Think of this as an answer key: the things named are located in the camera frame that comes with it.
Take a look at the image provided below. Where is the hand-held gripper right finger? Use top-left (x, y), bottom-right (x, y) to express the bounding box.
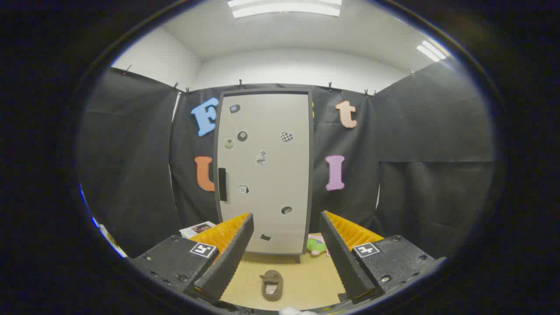
top-left (319, 210), bottom-right (447, 305)

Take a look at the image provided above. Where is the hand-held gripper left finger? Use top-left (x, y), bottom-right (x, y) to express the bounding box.
top-left (131, 213), bottom-right (255, 305)

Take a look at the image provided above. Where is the tan fuzzy shoe with bow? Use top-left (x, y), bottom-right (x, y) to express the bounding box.
top-left (260, 270), bottom-right (284, 302)

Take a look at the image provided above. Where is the light grey shoe cabinet door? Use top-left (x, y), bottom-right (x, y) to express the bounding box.
top-left (217, 93), bottom-right (310, 255)

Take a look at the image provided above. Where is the dark grey shoe cabinet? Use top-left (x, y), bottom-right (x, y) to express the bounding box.
top-left (213, 87), bottom-right (315, 263)

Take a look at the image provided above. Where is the green and pink plush toy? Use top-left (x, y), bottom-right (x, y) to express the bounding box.
top-left (306, 233), bottom-right (329, 257)

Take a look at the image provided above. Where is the white magazine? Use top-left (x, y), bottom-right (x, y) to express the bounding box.
top-left (179, 221), bottom-right (217, 239)

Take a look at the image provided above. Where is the black backdrop cloth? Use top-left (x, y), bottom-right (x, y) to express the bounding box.
top-left (78, 61), bottom-right (497, 259)

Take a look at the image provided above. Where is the white printed object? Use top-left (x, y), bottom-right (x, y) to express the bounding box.
top-left (98, 223), bottom-right (128, 259)

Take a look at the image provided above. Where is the small ceiling light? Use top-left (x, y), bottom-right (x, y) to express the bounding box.
top-left (416, 40), bottom-right (447, 63)

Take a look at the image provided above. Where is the long ceiling light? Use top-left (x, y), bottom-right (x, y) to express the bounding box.
top-left (227, 0), bottom-right (342, 19)

